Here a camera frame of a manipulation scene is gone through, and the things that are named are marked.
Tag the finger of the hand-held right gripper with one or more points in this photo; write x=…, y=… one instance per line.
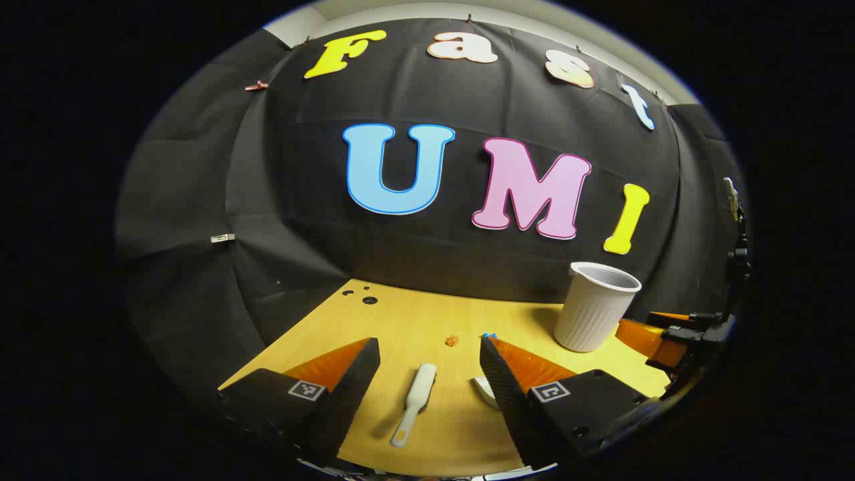
x=668, y=316
x=638, y=337

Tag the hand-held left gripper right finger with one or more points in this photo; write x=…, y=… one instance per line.
x=501, y=389

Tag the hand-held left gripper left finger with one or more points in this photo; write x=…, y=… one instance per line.
x=355, y=379

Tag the white dustpan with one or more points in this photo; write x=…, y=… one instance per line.
x=486, y=391

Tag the white ribbed garbage bin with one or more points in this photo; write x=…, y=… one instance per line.
x=591, y=310

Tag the small white broom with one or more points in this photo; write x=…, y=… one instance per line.
x=417, y=394

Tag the wooden desktop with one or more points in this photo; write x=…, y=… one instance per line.
x=427, y=317

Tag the black backdrop cloth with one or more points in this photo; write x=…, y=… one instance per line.
x=414, y=254

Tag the silver cloth clip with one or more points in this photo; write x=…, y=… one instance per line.
x=222, y=238

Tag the red cloth clip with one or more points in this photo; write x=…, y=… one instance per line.
x=256, y=85

